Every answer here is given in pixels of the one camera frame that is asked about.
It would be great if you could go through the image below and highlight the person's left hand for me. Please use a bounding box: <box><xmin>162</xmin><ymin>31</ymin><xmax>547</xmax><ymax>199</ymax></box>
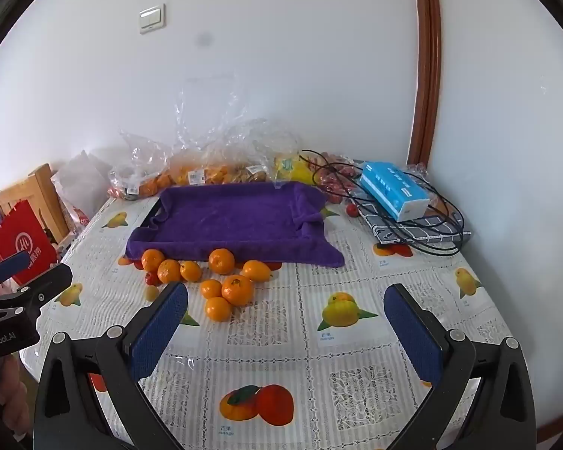
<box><xmin>0</xmin><ymin>354</ymin><xmax>30</xmax><ymax>437</ymax></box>

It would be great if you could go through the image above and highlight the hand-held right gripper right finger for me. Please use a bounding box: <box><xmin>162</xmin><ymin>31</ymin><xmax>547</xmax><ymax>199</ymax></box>
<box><xmin>384</xmin><ymin>283</ymin><xmax>538</xmax><ymax>450</ymax></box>

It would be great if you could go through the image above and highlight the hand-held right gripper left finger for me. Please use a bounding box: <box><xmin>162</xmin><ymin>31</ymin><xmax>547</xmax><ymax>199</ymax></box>
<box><xmin>34</xmin><ymin>282</ymin><xmax>189</xmax><ymax>450</ymax></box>

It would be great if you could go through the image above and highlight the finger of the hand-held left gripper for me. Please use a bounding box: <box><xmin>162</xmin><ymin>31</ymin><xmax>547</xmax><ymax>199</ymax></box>
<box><xmin>0</xmin><ymin>262</ymin><xmax>73</xmax><ymax>324</ymax></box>
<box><xmin>0</xmin><ymin>250</ymin><xmax>31</xmax><ymax>291</ymax></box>

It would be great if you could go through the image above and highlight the clear bag of red fruit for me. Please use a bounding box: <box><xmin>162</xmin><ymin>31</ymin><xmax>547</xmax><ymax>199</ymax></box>
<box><xmin>310</xmin><ymin>152</ymin><xmax>364</xmax><ymax>207</ymax></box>

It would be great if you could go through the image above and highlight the yellow wrapped fruit package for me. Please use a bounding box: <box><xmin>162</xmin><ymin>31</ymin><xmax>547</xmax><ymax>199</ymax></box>
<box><xmin>273</xmin><ymin>150</ymin><xmax>316</xmax><ymax>186</ymax></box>

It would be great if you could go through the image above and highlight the black cable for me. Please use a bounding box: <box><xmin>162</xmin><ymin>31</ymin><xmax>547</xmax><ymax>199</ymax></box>
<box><xmin>300</xmin><ymin>150</ymin><xmax>467</xmax><ymax>258</ymax></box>

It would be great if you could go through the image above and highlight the clear bag of tangerines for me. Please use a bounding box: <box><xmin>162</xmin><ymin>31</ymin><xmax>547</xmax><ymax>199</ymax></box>
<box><xmin>107</xmin><ymin>126</ymin><xmax>174</xmax><ymax>202</ymax></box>

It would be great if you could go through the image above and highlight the large mandarin orange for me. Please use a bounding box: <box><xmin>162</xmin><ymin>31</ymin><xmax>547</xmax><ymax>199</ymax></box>
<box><xmin>221</xmin><ymin>274</ymin><xmax>254</xmax><ymax>307</ymax></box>

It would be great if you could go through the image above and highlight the white plastic bag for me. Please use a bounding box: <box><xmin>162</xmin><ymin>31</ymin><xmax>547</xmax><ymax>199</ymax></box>
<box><xmin>51</xmin><ymin>150</ymin><xmax>113</xmax><ymax>226</ymax></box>

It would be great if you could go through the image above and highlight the clear bag of mandarins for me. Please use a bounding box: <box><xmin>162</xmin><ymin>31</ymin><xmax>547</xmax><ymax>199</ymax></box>
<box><xmin>169</xmin><ymin>75</ymin><xmax>245</xmax><ymax>187</ymax></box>

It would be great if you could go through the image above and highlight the purple towel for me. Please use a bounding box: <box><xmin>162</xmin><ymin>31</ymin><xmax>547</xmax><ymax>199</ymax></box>
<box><xmin>124</xmin><ymin>180</ymin><xmax>347</xmax><ymax>268</ymax></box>

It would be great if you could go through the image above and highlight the wooden chair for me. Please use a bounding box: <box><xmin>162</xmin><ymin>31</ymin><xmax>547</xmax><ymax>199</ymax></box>
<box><xmin>0</xmin><ymin>163</ymin><xmax>71</xmax><ymax>245</ymax></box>

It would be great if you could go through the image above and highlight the grey patterned cloth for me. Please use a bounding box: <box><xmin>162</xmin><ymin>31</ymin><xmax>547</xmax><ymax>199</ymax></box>
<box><xmin>357</xmin><ymin>199</ymin><xmax>472</xmax><ymax>246</ymax></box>

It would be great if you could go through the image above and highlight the brown wooden door frame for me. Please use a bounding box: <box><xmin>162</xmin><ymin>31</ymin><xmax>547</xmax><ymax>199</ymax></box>
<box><xmin>407</xmin><ymin>0</ymin><xmax>443</xmax><ymax>165</ymax></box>

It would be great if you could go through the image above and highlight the red paper bag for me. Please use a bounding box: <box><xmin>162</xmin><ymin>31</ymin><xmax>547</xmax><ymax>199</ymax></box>
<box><xmin>0</xmin><ymin>199</ymin><xmax>58</xmax><ymax>287</ymax></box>

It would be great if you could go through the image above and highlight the white light switch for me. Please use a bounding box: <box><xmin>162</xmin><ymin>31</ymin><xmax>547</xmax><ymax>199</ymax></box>
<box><xmin>138</xmin><ymin>4</ymin><xmax>167</xmax><ymax>35</ymax></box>

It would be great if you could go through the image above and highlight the blue tissue box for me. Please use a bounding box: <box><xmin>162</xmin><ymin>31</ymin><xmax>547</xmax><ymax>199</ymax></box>
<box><xmin>359</xmin><ymin>160</ymin><xmax>431</xmax><ymax>222</ymax></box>

